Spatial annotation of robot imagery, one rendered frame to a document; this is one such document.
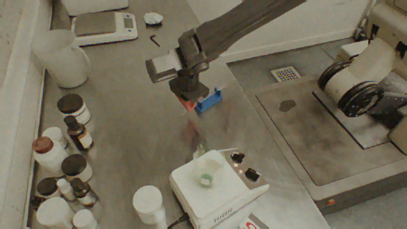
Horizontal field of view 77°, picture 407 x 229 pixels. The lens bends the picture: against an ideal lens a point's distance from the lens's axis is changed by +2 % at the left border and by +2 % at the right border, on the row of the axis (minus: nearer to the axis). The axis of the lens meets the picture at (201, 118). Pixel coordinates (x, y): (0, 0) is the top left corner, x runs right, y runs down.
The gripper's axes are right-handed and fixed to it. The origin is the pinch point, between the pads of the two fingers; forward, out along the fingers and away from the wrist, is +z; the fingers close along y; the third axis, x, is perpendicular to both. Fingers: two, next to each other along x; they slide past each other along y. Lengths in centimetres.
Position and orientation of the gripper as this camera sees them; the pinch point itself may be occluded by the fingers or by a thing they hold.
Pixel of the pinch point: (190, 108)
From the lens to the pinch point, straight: 75.4
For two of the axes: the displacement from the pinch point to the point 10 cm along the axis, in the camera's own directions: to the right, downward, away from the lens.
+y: 6.8, 5.5, -4.8
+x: 7.4, -5.1, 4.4
